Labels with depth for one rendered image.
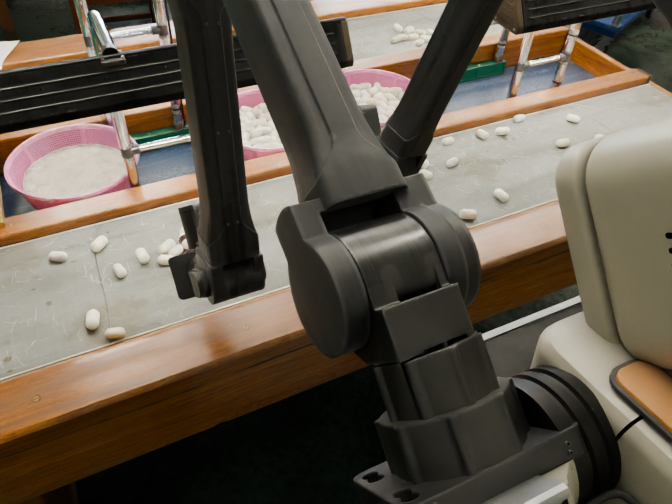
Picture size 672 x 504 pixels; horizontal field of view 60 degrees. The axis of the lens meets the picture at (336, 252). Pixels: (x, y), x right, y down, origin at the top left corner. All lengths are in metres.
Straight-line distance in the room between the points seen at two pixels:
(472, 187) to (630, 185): 0.96
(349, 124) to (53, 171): 1.05
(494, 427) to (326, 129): 0.21
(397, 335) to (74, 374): 0.69
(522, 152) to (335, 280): 1.15
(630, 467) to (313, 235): 0.23
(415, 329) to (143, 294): 0.77
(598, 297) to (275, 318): 0.64
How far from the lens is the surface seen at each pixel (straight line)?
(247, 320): 0.96
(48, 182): 1.37
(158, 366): 0.93
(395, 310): 0.33
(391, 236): 0.35
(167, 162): 1.45
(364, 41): 1.85
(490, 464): 0.34
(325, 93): 0.40
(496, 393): 0.35
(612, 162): 0.36
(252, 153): 1.32
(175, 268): 0.88
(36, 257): 1.18
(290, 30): 0.42
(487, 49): 1.87
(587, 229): 0.39
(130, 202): 1.20
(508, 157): 1.42
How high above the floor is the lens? 1.51
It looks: 45 degrees down
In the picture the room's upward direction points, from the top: 4 degrees clockwise
